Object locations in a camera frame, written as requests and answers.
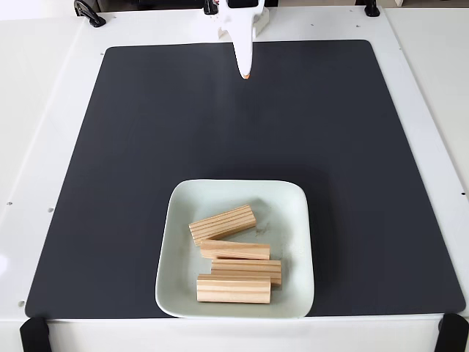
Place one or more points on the grooved wooden block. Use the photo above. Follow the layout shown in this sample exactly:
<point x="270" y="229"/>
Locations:
<point x="223" y="223"/>
<point x="256" y="271"/>
<point x="234" y="251"/>
<point x="234" y="289"/>

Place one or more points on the black table clamp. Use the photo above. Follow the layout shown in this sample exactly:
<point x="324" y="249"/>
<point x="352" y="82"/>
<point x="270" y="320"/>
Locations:
<point x="89" y="12"/>
<point x="372" y="9"/>
<point x="209" y="8"/>

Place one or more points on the black rubber mat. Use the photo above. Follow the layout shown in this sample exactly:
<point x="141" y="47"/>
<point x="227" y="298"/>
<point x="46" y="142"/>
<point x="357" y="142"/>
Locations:
<point x="110" y="220"/>

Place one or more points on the pale green square plate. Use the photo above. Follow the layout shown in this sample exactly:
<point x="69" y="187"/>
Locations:
<point x="176" y="264"/>

